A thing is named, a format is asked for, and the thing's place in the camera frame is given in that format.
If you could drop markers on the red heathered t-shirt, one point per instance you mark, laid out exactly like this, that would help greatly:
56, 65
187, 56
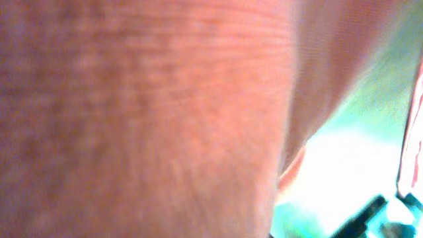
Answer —
410, 175

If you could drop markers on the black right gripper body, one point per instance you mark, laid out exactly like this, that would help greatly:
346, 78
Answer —
394, 217

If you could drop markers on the orange soccer print t-shirt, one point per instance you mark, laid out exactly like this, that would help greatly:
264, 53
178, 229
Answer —
168, 118

